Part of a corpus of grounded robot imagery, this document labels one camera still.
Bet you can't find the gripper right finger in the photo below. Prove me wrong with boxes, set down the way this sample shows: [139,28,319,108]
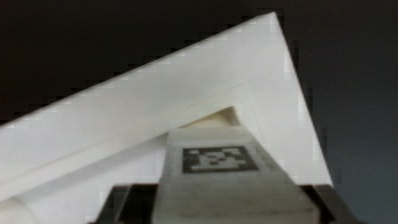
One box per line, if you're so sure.
[301,184,367,224]

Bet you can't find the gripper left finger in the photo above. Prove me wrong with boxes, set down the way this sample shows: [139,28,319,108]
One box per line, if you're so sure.
[89,184,159,224]

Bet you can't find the white table leg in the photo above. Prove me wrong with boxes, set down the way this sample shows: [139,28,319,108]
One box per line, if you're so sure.
[153,126,320,224]

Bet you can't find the white square tabletop panel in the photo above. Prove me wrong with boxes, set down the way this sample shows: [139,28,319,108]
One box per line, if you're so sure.
[0,14,331,224]

